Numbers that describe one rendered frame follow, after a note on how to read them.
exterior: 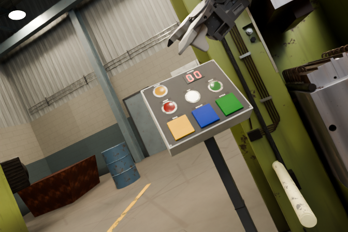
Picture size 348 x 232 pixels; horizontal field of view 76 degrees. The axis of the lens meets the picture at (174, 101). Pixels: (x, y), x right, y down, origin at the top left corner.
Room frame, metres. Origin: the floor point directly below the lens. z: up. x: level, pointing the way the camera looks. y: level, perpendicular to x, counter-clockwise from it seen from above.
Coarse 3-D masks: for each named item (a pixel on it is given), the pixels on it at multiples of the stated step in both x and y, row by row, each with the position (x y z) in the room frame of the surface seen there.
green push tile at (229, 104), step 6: (228, 96) 0.83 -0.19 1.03; (234, 96) 0.83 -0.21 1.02; (216, 102) 0.83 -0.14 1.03; (222, 102) 0.82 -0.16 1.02; (228, 102) 0.82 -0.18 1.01; (234, 102) 0.82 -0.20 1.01; (222, 108) 0.81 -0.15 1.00; (228, 108) 0.81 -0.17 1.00; (234, 108) 0.81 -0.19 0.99; (240, 108) 0.81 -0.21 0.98; (228, 114) 0.80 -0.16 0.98
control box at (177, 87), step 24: (192, 72) 0.91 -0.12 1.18; (216, 72) 0.91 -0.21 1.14; (144, 96) 0.87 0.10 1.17; (168, 96) 0.86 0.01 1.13; (216, 96) 0.85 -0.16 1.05; (240, 96) 0.84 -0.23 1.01; (168, 120) 0.81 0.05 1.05; (192, 120) 0.80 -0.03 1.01; (240, 120) 0.85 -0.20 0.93; (168, 144) 0.76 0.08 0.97; (192, 144) 0.82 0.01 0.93
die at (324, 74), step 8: (328, 56) 1.11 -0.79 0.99; (344, 56) 0.86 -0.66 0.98; (312, 64) 1.06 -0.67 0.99; (320, 64) 0.93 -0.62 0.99; (328, 64) 0.87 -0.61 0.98; (336, 64) 0.86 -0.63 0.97; (344, 64) 0.86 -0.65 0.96; (304, 72) 0.99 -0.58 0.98; (312, 72) 0.89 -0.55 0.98; (320, 72) 0.88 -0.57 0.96; (328, 72) 0.87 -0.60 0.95; (336, 72) 0.87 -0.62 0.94; (344, 72) 0.86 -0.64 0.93; (296, 80) 1.07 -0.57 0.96; (304, 80) 0.95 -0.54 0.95; (312, 80) 0.89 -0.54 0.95; (320, 80) 0.88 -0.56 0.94; (328, 80) 0.88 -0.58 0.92
